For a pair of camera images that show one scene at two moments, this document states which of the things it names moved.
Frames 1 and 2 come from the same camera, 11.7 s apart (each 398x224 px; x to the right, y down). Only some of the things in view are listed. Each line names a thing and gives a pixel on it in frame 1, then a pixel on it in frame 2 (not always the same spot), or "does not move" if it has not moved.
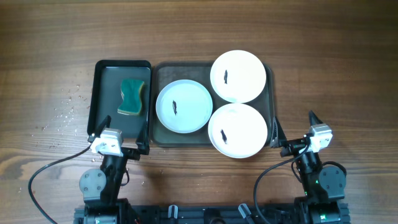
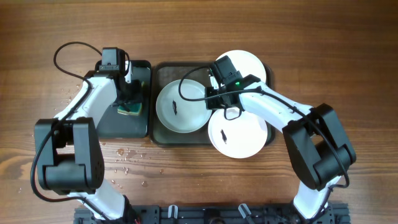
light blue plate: x=184 y=106 does not move
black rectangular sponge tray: x=122 y=89 does not move
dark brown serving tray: x=163 y=73 does not move
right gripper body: x=296 y=147 → x=216 y=101
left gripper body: x=128 y=151 → x=131 y=97
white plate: x=237 y=130 does not move
